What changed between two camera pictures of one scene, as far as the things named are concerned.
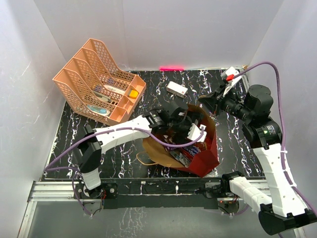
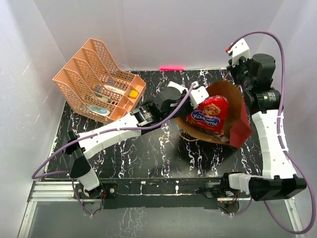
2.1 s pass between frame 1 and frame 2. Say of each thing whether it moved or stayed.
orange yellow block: stayed
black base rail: stayed
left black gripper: moved
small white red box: stayed
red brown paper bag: moved
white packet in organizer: stayed
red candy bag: moved
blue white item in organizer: stayed
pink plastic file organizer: stayed
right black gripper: moved
